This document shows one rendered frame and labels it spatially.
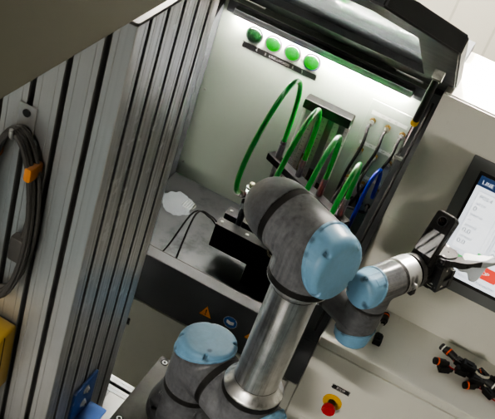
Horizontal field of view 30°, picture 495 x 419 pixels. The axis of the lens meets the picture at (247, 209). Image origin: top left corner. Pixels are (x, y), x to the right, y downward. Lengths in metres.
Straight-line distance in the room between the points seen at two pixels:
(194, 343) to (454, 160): 0.90
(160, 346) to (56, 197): 1.36
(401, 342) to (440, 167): 0.46
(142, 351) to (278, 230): 1.22
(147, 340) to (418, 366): 0.75
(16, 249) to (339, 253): 0.49
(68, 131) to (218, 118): 1.60
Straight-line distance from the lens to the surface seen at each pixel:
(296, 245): 1.49
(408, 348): 2.45
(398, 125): 2.61
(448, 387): 2.41
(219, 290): 2.41
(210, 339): 1.83
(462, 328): 2.52
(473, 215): 2.41
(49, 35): 0.26
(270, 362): 1.66
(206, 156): 2.89
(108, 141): 1.21
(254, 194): 1.55
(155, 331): 2.59
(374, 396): 2.42
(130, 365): 2.72
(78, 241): 1.32
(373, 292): 1.78
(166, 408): 1.92
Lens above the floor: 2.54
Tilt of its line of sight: 36 degrees down
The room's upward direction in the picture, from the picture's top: 20 degrees clockwise
